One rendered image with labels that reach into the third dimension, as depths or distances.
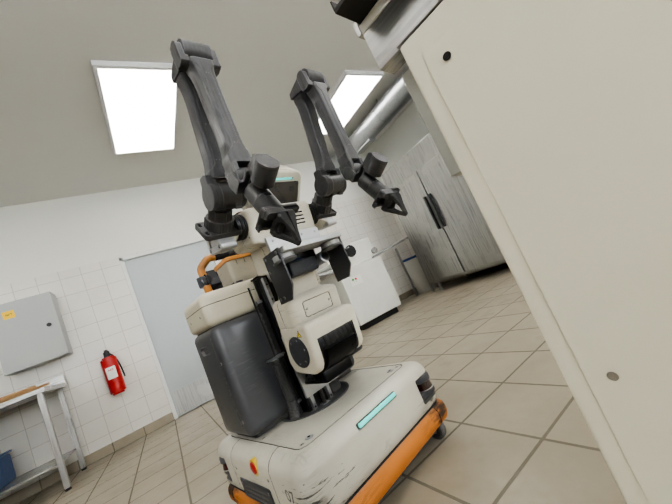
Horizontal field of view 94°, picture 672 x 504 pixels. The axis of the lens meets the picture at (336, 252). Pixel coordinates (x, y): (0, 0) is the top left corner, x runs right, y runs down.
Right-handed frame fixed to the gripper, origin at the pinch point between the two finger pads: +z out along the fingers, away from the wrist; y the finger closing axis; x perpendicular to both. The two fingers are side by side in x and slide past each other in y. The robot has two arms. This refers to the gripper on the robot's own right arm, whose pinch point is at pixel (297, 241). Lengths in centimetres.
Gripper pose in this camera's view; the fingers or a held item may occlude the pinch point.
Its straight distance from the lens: 71.3
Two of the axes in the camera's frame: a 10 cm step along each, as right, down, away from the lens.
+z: 6.1, 6.7, -4.2
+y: 7.0, -2.1, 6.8
